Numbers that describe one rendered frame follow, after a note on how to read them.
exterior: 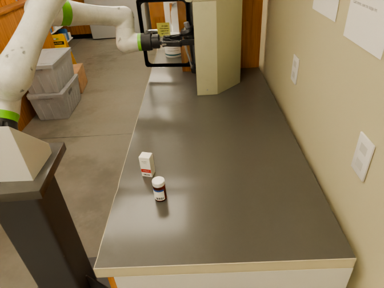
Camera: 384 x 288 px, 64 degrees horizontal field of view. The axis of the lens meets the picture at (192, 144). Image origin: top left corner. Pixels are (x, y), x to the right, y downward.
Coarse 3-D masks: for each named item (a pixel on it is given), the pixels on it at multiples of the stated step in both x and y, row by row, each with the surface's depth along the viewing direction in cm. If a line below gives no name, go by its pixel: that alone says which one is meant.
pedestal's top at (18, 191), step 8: (56, 144) 136; (64, 144) 137; (56, 152) 130; (64, 152) 136; (48, 160) 126; (56, 160) 127; (48, 168) 121; (56, 168) 127; (40, 176) 118; (48, 176) 119; (0, 184) 115; (8, 184) 115; (16, 184) 114; (24, 184) 114; (32, 184) 114; (40, 184) 114; (48, 184) 118; (0, 192) 111; (8, 192) 111; (16, 192) 111; (24, 192) 111; (32, 192) 111; (40, 192) 111; (0, 200) 112; (8, 200) 112; (16, 200) 112; (24, 200) 113
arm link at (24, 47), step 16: (32, 0) 114; (48, 0) 115; (64, 0) 122; (32, 16) 111; (48, 16) 115; (16, 32) 109; (32, 32) 110; (48, 32) 117; (16, 48) 105; (32, 48) 109; (0, 64) 101; (16, 64) 103; (32, 64) 108; (0, 80) 101; (16, 80) 103; (32, 80) 109; (0, 96) 109; (16, 96) 109
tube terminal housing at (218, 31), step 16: (192, 0) 141; (208, 0) 141; (224, 0) 145; (240, 0) 153; (208, 16) 145; (224, 16) 149; (240, 16) 157; (208, 32) 149; (224, 32) 153; (240, 32) 162; (208, 48) 153; (224, 48) 157; (240, 48) 167; (208, 64) 158; (224, 64) 162; (240, 64) 172; (208, 80) 163; (224, 80) 167
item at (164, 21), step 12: (144, 12) 176; (156, 12) 175; (168, 12) 174; (180, 12) 173; (144, 24) 180; (156, 24) 179; (168, 24) 178; (180, 24) 177; (168, 48) 186; (180, 48) 185; (156, 60) 191; (168, 60) 190; (180, 60) 189
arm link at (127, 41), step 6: (120, 30) 161; (126, 30) 161; (132, 30) 163; (120, 36) 162; (126, 36) 161; (132, 36) 163; (138, 36) 163; (120, 42) 162; (126, 42) 162; (132, 42) 162; (138, 42) 163; (120, 48) 164; (126, 48) 163; (132, 48) 164; (138, 48) 165
